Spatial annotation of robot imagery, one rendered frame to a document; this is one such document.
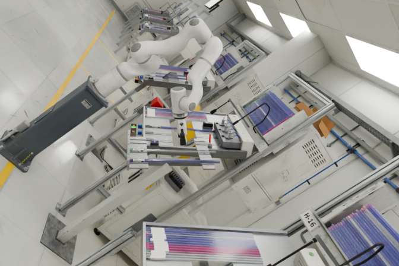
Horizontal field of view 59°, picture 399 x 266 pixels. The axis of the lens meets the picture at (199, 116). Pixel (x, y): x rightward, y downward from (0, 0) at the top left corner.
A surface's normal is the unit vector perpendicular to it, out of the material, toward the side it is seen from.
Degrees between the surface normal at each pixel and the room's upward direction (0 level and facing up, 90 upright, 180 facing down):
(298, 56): 90
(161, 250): 45
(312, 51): 90
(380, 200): 90
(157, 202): 90
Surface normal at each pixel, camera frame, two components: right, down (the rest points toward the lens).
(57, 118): 0.18, 0.44
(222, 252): 0.19, -0.91
